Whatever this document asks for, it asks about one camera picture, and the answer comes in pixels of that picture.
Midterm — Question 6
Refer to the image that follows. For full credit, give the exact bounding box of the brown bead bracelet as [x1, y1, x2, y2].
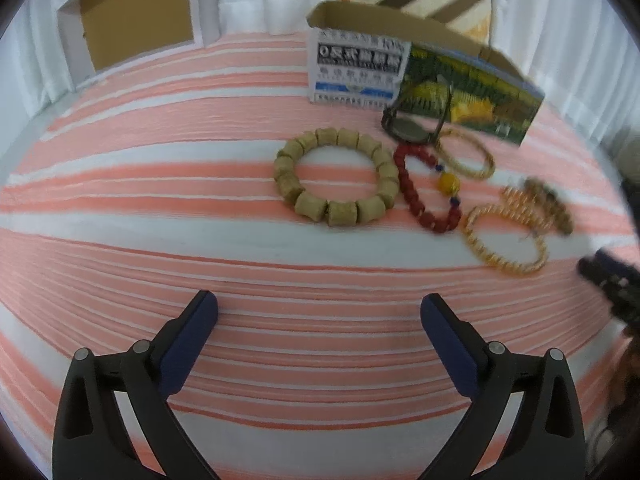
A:
[522, 176, 576, 238]

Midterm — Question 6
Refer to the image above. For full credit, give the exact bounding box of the amber bead necklace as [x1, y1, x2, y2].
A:
[462, 184, 550, 276]

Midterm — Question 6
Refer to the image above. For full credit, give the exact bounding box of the gold chain bangle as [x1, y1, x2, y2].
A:
[433, 129, 496, 181]

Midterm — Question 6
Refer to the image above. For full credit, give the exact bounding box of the red bead bracelet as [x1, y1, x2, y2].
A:
[392, 143, 464, 235]

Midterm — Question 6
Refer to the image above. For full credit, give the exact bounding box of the light wooden bead bracelet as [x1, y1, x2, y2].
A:
[272, 127, 402, 228]

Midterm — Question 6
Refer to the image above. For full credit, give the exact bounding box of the person right hand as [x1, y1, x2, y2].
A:
[608, 326, 639, 406]

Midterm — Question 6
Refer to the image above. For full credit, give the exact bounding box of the black wristwatch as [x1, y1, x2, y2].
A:
[381, 75, 454, 145]

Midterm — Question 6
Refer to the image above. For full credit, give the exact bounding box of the white curtain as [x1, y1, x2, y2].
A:
[1, 0, 639, 153]

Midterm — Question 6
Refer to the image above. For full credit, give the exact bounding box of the pink white striped blanket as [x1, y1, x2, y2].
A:
[1, 35, 639, 479]

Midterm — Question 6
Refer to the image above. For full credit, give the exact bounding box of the printed cardboard box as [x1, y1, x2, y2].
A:
[307, 1, 544, 144]

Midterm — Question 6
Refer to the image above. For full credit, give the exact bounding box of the white open cardboard box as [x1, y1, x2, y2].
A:
[56, 0, 220, 89]

